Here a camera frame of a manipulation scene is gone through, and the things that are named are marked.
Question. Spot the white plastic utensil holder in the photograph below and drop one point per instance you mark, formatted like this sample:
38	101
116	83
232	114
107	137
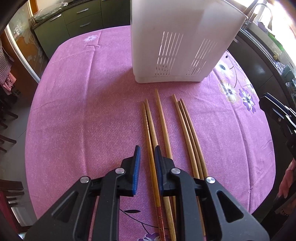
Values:
180	41

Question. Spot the pink floral tablecloth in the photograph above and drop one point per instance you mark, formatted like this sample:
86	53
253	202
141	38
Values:
86	117

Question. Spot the dark wooden chair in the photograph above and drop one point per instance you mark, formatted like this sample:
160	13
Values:
10	191

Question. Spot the checkered hanging apron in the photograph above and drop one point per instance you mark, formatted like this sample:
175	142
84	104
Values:
7	79

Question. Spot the dark kitchen counter right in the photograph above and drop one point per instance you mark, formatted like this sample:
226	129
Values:
259	67

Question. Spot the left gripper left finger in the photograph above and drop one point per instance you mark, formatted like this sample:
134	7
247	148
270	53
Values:
89	209

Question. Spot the dark kitchen cabinet left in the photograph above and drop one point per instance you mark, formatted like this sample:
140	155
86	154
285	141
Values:
80	17

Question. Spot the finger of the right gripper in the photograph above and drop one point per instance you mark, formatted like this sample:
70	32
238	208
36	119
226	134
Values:
282	114

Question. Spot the sink faucet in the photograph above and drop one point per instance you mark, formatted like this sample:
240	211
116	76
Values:
250	10

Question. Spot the person's hand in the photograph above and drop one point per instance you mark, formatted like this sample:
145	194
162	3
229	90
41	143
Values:
287	180

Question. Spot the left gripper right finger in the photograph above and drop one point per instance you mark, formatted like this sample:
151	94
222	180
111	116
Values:
205	210

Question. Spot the wooden chopstick right group inner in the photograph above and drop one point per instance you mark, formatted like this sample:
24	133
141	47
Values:
178	111

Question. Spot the wooden chopstick right group middle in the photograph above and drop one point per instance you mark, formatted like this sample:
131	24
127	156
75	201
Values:
192	150

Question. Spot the light wooden chopstick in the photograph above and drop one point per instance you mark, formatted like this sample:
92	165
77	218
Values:
154	144
170	208

